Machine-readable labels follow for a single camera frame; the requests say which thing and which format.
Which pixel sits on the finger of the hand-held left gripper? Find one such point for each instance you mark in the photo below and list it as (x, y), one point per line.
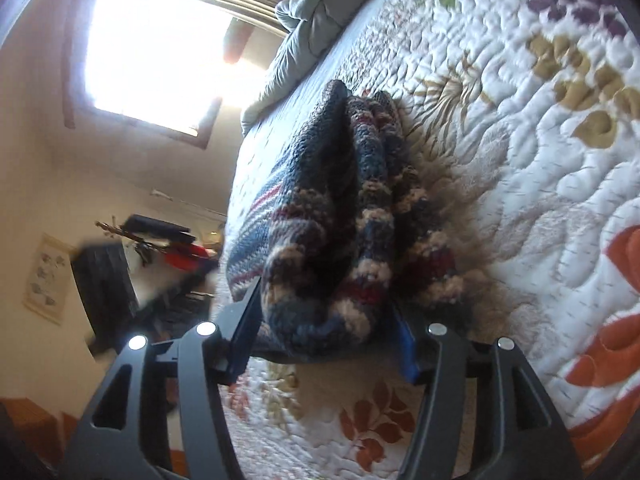
(175, 290)

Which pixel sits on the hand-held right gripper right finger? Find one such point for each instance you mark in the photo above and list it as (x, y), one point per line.
(440, 360)

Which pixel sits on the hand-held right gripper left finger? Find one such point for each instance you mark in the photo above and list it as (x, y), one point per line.
(200, 360)

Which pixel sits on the striped knit sweater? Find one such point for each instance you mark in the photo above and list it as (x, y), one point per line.
(320, 220)

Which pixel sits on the red cloth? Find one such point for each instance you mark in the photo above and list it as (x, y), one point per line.
(185, 257)

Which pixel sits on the black hanging garment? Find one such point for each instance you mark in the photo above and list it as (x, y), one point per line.
(157, 229)

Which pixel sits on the wooden furniture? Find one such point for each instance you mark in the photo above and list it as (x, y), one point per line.
(25, 435)

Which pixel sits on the floral quilted bedspread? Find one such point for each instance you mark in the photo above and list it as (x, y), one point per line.
(525, 185)

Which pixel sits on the wood-framed window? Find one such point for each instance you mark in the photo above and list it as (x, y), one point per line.
(160, 45)

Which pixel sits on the blue-grey comforter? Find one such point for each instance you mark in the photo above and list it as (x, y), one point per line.
(310, 25)

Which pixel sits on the wall poster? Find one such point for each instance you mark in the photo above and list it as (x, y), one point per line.
(47, 277)

